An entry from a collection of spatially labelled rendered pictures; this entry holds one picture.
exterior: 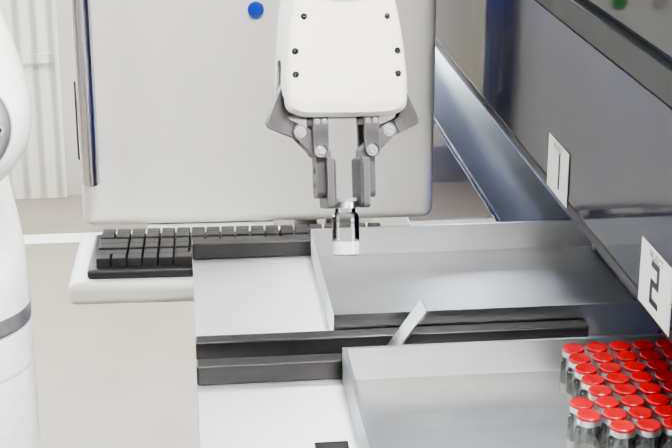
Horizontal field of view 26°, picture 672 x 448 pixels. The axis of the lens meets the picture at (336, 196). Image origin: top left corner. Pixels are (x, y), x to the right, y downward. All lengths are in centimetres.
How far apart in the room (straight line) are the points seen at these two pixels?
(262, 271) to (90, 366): 192
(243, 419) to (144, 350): 230
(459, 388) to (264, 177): 74
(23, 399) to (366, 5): 41
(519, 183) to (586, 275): 41
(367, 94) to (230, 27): 88
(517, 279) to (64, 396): 192
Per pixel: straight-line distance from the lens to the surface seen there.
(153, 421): 329
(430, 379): 142
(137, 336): 372
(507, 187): 206
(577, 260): 174
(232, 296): 162
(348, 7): 114
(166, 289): 187
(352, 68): 114
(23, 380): 116
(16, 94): 103
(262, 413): 136
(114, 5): 200
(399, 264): 170
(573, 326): 151
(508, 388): 141
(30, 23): 467
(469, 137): 230
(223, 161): 205
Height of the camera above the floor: 149
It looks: 18 degrees down
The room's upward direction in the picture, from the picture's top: straight up
